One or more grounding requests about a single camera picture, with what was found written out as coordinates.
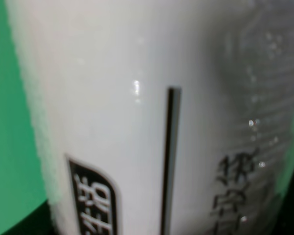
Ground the purple garbage bag roll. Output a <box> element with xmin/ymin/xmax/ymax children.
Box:
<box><xmin>5</xmin><ymin>0</ymin><xmax>294</xmax><ymax>235</ymax></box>

